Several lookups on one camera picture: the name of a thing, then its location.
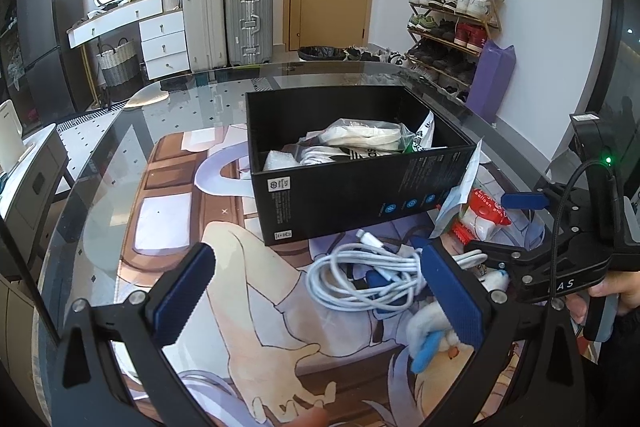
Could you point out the white suitcase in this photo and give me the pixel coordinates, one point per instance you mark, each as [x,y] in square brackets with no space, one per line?
[202,27]

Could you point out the patterned floor rug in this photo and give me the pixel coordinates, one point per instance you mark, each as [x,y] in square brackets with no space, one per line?
[85,127]

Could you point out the white printed pouch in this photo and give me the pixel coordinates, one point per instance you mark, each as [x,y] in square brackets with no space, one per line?
[462,192]

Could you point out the green packet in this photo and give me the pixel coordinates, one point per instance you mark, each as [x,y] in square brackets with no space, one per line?
[412,143]

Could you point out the oval wooden board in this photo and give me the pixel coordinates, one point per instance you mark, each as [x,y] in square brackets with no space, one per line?
[146,97]

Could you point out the bagged white striped socks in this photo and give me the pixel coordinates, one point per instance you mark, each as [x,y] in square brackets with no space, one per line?
[340,154]

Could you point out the grey side table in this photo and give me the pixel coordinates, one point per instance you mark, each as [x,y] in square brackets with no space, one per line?
[30,192]

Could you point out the dark blue object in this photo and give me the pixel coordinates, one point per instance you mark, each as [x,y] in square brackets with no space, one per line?
[382,279]

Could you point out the white foam piece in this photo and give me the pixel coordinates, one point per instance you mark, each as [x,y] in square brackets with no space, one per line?
[279,160]

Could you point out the red and white snack packet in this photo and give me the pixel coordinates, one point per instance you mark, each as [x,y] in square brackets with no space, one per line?
[482,214]

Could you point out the purple bag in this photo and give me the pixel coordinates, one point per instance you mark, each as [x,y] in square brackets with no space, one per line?
[492,82]

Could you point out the white dressing table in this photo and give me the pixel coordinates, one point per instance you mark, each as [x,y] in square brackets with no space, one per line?
[162,42]

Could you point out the dark refrigerator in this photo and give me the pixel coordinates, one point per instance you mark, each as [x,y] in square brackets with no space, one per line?
[50,37]

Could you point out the person's right forearm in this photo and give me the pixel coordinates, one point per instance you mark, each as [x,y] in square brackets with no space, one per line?
[622,372]

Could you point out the zip bag with beige cloth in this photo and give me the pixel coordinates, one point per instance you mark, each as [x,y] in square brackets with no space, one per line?
[365,131]

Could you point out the black cardboard box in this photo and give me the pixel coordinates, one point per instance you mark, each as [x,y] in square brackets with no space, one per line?
[350,197]

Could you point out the person's left hand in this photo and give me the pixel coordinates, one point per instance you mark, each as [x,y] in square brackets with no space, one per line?
[307,418]

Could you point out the white appliance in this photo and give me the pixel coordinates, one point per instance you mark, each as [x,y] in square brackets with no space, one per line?
[9,137]

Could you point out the printed desk mat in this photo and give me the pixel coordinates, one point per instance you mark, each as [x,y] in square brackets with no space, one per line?
[200,227]

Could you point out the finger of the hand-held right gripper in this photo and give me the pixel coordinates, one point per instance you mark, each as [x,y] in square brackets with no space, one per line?
[500,253]
[525,200]

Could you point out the white plush toy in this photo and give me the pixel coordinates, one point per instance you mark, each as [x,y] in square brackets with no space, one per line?
[432,327]

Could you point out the woven laundry basket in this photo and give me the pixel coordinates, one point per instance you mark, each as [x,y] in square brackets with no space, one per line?
[120,72]

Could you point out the person's right hand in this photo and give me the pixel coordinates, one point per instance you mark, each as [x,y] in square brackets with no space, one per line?
[610,289]

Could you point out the black lined trash bin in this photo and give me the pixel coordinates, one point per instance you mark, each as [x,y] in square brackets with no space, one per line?
[320,53]

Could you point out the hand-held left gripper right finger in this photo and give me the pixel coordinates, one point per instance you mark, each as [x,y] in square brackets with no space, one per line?
[455,297]

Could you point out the silver suitcase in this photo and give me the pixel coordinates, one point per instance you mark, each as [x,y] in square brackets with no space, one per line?
[250,22]

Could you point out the shoe rack with shoes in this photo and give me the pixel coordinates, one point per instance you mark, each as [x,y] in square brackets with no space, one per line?
[450,2]

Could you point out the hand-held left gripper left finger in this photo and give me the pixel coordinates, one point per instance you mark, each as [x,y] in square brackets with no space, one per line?
[182,292]

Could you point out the black glass cabinet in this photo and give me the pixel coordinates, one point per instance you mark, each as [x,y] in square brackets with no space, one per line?
[7,37]

